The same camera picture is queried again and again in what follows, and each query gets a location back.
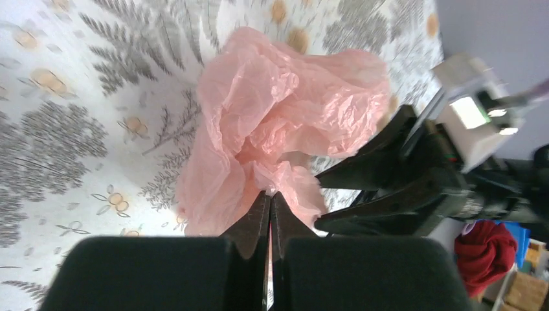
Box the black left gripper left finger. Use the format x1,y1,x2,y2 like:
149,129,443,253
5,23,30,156
221,191,271,310

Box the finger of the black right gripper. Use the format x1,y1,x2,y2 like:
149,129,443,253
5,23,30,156
315,168,464,236
316,105,417,190

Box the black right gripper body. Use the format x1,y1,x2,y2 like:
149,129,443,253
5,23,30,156
401,121,548,240

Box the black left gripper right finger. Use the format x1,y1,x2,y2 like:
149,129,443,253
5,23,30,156
270,192,318,310

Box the pink plastic trash bag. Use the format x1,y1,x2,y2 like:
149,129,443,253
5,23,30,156
176,27,390,236

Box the red cloth in background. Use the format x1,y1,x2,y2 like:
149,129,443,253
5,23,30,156
454,221,518,297

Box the floral patterned table mat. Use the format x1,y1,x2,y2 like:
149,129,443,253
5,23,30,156
1,1,442,310

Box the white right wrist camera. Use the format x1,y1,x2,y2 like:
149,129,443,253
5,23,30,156
432,54,525,174

